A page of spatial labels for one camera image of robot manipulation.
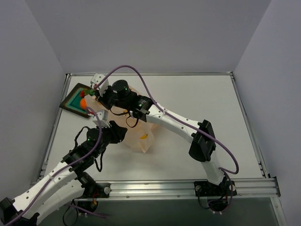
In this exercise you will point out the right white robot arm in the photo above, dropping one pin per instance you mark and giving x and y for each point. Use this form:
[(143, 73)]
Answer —
[(199, 135)]

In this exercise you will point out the green square plate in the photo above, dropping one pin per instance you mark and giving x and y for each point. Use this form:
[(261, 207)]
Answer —
[(72, 101)]

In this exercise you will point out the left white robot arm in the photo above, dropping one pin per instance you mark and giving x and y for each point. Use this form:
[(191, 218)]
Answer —
[(66, 182)]

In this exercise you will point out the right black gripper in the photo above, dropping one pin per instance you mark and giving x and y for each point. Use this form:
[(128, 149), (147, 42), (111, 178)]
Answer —
[(103, 96)]

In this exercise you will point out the orange fake fruit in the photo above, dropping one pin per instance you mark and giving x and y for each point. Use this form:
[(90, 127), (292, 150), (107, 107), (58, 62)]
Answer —
[(83, 104)]

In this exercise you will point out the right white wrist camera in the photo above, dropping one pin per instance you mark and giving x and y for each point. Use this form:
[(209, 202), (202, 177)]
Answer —
[(99, 82)]

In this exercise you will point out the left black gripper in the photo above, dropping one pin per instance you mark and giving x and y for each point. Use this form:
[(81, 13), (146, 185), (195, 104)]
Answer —
[(118, 131)]

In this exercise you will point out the aluminium front rail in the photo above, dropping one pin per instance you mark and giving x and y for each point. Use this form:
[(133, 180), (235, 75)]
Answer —
[(182, 189)]

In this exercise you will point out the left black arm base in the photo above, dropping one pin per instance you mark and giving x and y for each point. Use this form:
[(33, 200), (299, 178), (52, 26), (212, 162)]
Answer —
[(89, 199)]

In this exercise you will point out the banana print plastic bag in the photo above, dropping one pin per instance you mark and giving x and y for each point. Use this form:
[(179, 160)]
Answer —
[(139, 136)]

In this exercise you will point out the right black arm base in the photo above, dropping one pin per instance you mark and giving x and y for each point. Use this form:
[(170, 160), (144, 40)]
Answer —
[(216, 198)]

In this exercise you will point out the fake strawberry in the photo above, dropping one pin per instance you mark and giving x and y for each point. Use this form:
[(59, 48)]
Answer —
[(86, 92)]

